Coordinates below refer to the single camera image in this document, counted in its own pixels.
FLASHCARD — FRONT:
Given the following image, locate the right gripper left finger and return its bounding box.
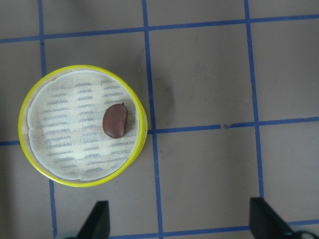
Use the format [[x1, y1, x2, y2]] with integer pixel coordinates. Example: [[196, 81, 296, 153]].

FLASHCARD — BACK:
[[75, 201, 110, 239]]

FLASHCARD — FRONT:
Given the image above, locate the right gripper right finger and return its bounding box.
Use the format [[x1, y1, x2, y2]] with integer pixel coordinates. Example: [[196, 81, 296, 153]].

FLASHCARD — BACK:
[[250, 197, 309, 239]]

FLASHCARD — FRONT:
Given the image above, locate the yellow bamboo steamer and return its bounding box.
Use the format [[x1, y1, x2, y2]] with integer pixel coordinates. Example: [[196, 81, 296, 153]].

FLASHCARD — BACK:
[[18, 65, 148, 187]]

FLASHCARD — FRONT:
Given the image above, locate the brown bun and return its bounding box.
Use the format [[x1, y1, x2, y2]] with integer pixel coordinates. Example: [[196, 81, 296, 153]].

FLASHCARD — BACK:
[[102, 103, 128, 138]]

